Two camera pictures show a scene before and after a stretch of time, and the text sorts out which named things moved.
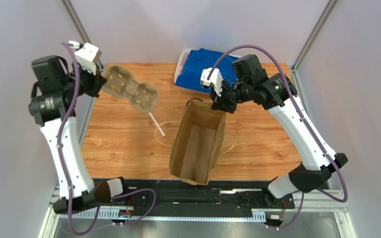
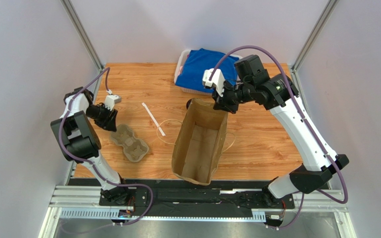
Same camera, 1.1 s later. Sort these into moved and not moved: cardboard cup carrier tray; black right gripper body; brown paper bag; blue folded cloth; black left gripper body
Moved: black left gripper body; cardboard cup carrier tray
Not moved: brown paper bag; blue folded cloth; black right gripper body
